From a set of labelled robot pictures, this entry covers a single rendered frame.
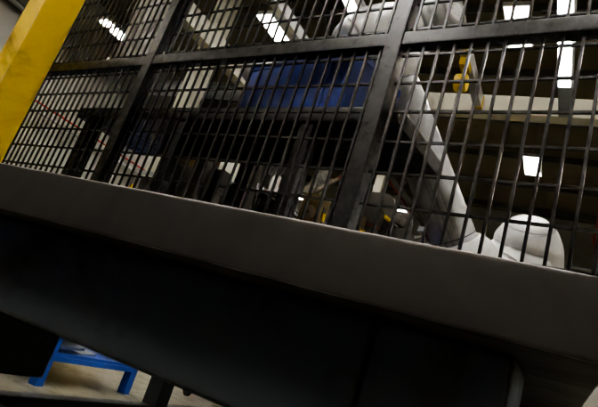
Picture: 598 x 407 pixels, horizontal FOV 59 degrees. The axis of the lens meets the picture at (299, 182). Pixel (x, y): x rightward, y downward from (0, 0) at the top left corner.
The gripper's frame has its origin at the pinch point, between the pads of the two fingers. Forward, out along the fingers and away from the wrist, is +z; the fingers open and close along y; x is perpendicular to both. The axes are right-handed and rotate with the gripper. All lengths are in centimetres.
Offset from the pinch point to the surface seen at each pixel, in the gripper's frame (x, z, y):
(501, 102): 332, -234, -44
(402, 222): 40.0, -7.1, 25.5
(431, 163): -39, 6, 65
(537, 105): 336, -233, -12
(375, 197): 27.5, -10.6, 19.4
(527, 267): -95, 37, 96
